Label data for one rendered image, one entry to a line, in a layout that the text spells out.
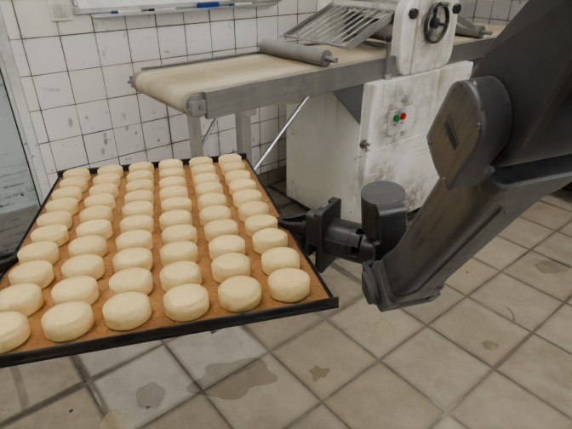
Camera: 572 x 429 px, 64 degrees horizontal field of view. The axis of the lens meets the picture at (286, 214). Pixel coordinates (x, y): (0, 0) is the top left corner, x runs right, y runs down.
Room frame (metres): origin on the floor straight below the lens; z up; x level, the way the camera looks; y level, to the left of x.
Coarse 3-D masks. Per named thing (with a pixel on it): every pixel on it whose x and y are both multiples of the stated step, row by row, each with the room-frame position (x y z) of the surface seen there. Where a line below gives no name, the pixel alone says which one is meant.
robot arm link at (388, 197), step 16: (368, 192) 0.54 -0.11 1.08; (384, 192) 0.53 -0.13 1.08; (400, 192) 0.53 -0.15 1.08; (368, 208) 0.52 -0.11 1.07; (384, 208) 0.50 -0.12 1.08; (400, 208) 0.50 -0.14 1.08; (368, 224) 0.52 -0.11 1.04; (384, 224) 0.50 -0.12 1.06; (400, 224) 0.50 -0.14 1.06; (384, 240) 0.50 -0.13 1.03; (368, 272) 0.48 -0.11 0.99; (368, 288) 0.46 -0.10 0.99
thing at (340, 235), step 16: (320, 208) 0.58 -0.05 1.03; (336, 208) 0.61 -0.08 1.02; (320, 224) 0.56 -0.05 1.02; (336, 224) 0.58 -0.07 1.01; (352, 224) 0.57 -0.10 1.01; (320, 240) 0.56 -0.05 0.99; (336, 240) 0.56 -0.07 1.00; (352, 240) 0.55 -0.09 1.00; (320, 256) 0.56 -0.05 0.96; (336, 256) 0.56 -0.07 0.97; (352, 256) 0.54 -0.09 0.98; (320, 272) 0.56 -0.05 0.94
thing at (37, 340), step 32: (192, 192) 0.77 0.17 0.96; (224, 192) 0.77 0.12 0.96; (192, 224) 0.63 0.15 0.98; (64, 256) 0.54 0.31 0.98; (256, 256) 0.53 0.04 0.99; (0, 288) 0.46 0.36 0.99; (160, 288) 0.45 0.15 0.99; (320, 288) 0.44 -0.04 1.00; (32, 320) 0.39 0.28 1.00; (96, 320) 0.39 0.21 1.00; (160, 320) 0.39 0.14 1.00; (192, 320) 0.39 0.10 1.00
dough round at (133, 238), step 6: (120, 234) 0.56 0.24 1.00; (126, 234) 0.56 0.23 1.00; (132, 234) 0.56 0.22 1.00; (138, 234) 0.56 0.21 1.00; (144, 234) 0.56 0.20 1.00; (150, 234) 0.57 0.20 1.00; (120, 240) 0.55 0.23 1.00; (126, 240) 0.54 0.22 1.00; (132, 240) 0.54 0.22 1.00; (138, 240) 0.54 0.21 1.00; (144, 240) 0.54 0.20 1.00; (150, 240) 0.55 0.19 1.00; (120, 246) 0.53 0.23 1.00; (126, 246) 0.53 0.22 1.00; (132, 246) 0.53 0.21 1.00; (138, 246) 0.53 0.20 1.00; (144, 246) 0.54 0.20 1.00; (150, 246) 0.55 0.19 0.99
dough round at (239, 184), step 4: (232, 180) 0.78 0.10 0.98; (236, 180) 0.78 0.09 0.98; (240, 180) 0.78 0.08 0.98; (244, 180) 0.78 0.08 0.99; (248, 180) 0.78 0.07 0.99; (252, 180) 0.78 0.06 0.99; (232, 184) 0.76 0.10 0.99; (236, 184) 0.76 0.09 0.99; (240, 184) 0.76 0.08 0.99; (244, 184) 0.76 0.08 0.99; (248, 184) 0.76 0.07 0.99; (252, 184) 0.76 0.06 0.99; (232, 188) 0.75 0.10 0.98; (236, 188) 0.75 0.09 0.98; (240, 188) 0.74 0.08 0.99; (244, 188) 0.75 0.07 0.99; (248, 188) 0.75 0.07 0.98; (252, 188) 0.75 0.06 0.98; (232, 192) 0.75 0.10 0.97
